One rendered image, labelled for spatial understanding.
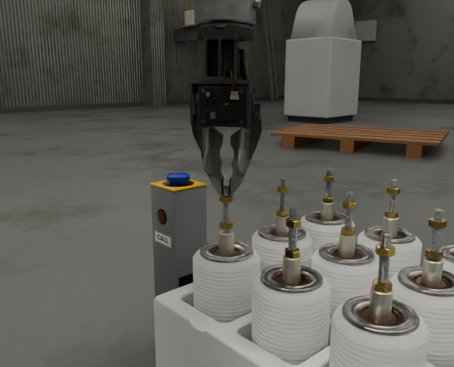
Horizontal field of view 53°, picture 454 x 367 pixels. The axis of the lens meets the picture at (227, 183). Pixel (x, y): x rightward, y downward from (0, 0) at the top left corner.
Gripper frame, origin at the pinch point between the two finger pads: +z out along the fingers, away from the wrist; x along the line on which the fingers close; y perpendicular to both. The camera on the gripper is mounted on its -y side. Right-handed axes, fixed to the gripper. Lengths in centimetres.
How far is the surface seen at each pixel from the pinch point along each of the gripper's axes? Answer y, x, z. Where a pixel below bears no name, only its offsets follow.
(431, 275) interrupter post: 8.0, 25.3, 8.5
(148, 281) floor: -40, -25, 35
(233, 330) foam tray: 8.9, 2.0, 16.9
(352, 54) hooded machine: -491, 82, -43
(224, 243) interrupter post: 1.7, -0.1, 8.1
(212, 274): 5.1, -1.2, 11.2
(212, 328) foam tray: 8.9, -0.6, 16.9
